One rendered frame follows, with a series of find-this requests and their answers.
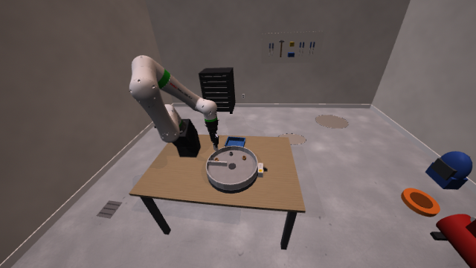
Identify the blue rectangular tray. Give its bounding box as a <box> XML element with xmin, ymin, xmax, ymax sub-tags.
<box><xmin>225</xmin><ymin>136</ymin><xmax>245</xmax><ymax>147</ymax></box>

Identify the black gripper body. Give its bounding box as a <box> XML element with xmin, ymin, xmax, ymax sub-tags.
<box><xmin>208</xmin><ymin>127</ymin><xmax>218</xmax><ymax>137</ymax></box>

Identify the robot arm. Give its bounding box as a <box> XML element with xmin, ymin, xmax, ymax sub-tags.
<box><xmin>129</xmin><ymin>56</ymin><xmax>219</xmax><ymax>143</ymax></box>

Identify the grey round turntable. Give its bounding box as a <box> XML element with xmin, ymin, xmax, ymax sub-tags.
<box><xmin>206</xmin><ymin>146</ymin><xmax>268</xmax><ymax>194</ymax></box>

